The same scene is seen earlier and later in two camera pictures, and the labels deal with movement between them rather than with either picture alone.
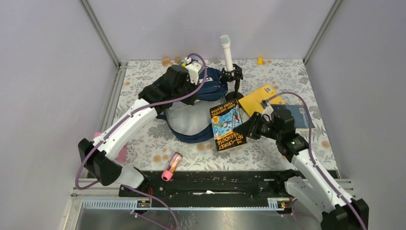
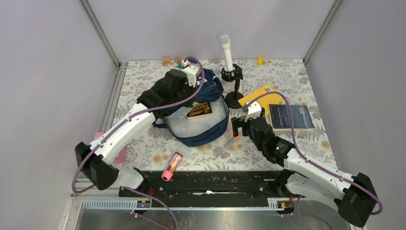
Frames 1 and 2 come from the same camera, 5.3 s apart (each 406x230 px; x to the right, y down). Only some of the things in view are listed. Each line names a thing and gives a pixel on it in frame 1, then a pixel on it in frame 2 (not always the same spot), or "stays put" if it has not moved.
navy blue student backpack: (192, 123) stays put
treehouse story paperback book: (225, 117) -> (200, 110)
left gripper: (191, 100) stays put
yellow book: (251, 103) stays put
